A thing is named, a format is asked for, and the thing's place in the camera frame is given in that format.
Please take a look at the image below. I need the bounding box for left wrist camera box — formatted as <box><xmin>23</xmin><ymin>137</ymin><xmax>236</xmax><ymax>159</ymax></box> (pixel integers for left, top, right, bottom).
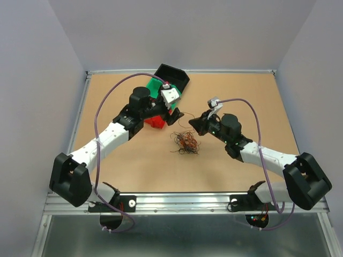
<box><xmin>160</xmin><ymin>83</ymin><xmax>181</xmax><ymax>109</ymax></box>

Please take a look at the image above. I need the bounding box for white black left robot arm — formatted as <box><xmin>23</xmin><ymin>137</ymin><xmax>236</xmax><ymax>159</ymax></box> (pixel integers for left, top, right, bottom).
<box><xmin>49</xmin><ymin>85</ymin><xmax>183</xmax><ymax>207</ymax></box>

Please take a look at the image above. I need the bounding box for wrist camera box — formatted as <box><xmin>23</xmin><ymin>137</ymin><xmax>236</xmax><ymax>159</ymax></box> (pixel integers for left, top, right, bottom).
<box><xmin>207</xmin><ymin>97</ymin><xmax>223</xmax><ymax>110</ymax></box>
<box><xmin>160</xmin><ymin>83</ymin><xmax>181</xmax><ymax>109</ymax></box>

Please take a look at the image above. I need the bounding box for aluminium mounting rail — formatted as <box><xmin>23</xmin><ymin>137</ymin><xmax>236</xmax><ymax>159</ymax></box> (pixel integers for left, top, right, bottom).
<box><xmin>42</xmin><ymin>190</ymin><xmax>330</xmax><ymax>216</ymax></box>

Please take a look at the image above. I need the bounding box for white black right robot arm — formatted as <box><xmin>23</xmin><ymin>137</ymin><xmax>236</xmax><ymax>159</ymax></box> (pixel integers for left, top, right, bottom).
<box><xmin>189</xmin><ymin>112</ymin><xmax>332</xmax><ymax>210</ymax></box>

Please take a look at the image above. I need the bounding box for black plastic bin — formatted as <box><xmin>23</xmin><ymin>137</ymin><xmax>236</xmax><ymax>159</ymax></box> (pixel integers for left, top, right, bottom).
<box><xmin>154</xmin><ymin>64</ymin><xmax>190</xmax><ymax>94</ymax></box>

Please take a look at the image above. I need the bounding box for thin wire bundle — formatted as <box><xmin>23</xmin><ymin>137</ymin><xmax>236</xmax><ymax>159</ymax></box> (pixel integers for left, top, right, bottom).
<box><xmin>169</xmin><ymin>109</ymin><xmax>202</xmax><ymax>157</ymax></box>

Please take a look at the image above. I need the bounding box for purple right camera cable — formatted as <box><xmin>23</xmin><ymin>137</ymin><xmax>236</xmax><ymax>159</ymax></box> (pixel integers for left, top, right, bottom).
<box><xmin>217</xmin><ymin>98</ymin><xmax>296</xmax><ymax>230</ymax></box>

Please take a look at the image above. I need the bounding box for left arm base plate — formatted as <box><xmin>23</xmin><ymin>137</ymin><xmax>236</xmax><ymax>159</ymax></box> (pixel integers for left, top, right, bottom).
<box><xmin>88</xmin><ymin>195</ymin><xmax>137</xmax><ymax>213</ymax></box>

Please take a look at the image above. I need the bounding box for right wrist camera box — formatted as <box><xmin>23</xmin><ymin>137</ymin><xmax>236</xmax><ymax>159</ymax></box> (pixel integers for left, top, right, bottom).
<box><xmin>207</xmin><ymin>97</ymin><xmax>223</xmax><ymax>110</ymax></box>

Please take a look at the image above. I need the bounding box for green plastic bin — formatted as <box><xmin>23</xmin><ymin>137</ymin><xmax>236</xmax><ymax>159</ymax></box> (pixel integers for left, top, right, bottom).
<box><xmin>146</xmin><ymin>77</ymin><xmax>181</xmax><ymax>110</ymax></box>

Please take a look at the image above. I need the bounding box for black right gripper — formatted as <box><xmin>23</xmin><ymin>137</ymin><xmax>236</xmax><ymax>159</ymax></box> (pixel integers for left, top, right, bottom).
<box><xmin>188</xmin><ymin>109</ymin><xmax>229</xmax><ymax>145</ymax></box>

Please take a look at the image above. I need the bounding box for red plastic bin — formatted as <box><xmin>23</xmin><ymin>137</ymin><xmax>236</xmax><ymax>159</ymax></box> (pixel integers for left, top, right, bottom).
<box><xmin>144</xmin><ymin>116</ymin><xmax>166</xmax><ymax>129</ymax></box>

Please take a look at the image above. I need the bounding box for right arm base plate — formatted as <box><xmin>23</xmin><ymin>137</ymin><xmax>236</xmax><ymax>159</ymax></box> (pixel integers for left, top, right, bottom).
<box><xmin>227</xmin><ymin>194</ymin><xmax>275</xmax><ymax>213</ymax></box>

